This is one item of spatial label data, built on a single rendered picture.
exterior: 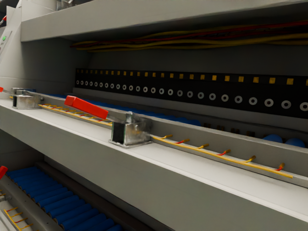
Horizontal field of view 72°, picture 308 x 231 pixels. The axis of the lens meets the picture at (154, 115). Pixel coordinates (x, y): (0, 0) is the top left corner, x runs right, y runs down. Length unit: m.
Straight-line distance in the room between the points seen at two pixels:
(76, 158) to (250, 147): 0.18
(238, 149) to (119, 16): 0.23
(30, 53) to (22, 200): 0.34
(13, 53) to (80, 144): 0.40
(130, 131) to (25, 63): 0.45
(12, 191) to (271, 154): 0.44
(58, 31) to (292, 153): 0.41
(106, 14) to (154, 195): 0.26
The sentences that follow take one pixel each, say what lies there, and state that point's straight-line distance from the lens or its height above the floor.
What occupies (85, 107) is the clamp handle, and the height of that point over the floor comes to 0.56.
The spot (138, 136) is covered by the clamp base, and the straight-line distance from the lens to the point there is 0.22.
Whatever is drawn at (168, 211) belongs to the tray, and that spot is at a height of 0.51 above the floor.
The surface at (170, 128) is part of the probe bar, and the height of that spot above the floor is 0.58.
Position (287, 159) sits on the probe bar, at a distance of 0.19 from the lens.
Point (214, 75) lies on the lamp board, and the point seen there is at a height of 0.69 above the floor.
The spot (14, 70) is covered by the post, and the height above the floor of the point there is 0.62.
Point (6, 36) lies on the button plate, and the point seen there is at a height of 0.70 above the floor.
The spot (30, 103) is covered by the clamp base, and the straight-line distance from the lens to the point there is 0.44.
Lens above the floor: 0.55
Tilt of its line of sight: 10 degrees up
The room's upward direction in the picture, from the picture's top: 19 degrees clockwise
